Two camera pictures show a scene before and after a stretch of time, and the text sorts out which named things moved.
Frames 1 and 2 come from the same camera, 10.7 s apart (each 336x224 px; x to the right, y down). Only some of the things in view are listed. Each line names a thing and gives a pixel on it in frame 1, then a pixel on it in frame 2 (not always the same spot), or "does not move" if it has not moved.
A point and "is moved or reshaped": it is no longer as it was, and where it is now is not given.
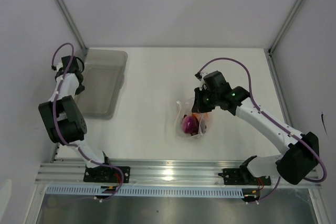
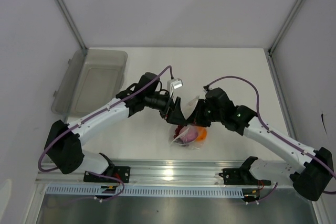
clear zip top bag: x=184 y=109 is moved or reshaped
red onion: x=189 y=124 is moved or reshaped
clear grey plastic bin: x=103 y=79 does not move
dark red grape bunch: x=197 y=129 → x=177 y=130
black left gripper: x=79 y=89 → x=172 y=113
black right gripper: x=198 y=107 → x=196 y=118
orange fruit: x=199 y=116 is moved or reshaped
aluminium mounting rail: x=143 y=172 does not move
